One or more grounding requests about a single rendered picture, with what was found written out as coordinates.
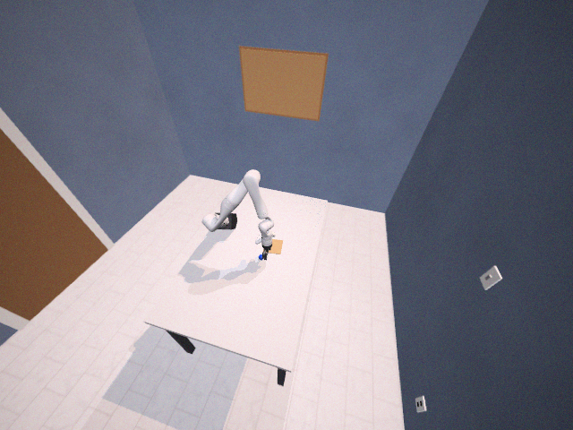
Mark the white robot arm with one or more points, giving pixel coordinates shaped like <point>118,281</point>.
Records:
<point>249,184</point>

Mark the tan flat mat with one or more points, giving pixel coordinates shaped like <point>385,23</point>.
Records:
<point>276,246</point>

